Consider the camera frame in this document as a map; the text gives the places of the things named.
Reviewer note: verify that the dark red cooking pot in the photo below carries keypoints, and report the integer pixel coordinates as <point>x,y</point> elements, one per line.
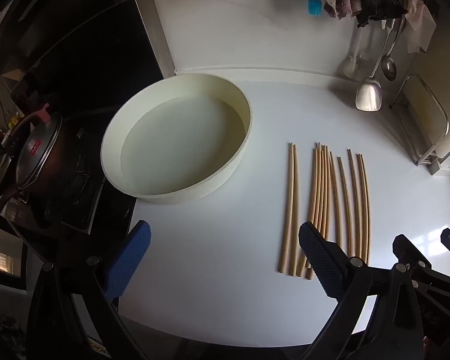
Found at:
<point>71,180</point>

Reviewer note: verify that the cream cutting board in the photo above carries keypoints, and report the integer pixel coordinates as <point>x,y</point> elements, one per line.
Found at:
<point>427,120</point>

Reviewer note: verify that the metal ladle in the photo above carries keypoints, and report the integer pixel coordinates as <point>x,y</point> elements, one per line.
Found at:
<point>389,66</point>

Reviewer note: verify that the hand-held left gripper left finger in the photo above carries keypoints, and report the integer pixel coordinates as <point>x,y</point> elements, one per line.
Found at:
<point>129,258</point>

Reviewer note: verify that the metal trim strip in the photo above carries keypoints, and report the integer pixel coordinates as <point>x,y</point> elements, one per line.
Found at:
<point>153,15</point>

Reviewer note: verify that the group of wooden chopsticks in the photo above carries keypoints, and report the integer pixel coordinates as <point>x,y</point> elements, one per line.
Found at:
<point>320,180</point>

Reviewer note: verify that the cream round plastic basin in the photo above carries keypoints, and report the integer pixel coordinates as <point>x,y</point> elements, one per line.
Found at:
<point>180,138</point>

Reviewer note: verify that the white dish brush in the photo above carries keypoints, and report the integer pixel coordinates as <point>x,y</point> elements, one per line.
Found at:
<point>349,68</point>

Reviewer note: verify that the glass pot lid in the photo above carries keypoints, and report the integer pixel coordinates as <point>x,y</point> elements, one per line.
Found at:
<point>33,153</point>

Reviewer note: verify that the black glass splashback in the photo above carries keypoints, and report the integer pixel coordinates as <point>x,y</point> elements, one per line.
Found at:
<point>97,45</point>

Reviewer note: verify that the black gas cooktop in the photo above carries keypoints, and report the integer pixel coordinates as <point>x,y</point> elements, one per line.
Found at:
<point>108,202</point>

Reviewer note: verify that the pale pink cloth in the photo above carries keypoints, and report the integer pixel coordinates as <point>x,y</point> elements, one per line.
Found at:
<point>420,26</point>

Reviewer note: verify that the cluster of condiment bottles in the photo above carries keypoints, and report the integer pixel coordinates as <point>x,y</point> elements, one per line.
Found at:
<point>11,122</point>

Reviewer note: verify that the black cloth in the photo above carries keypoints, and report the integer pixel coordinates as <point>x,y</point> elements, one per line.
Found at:
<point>382,7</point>

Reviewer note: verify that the metal spatula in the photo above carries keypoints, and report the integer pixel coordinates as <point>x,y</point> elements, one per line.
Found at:
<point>368,95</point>

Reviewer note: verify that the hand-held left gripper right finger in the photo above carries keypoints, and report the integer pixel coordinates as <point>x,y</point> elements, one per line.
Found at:
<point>320,258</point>

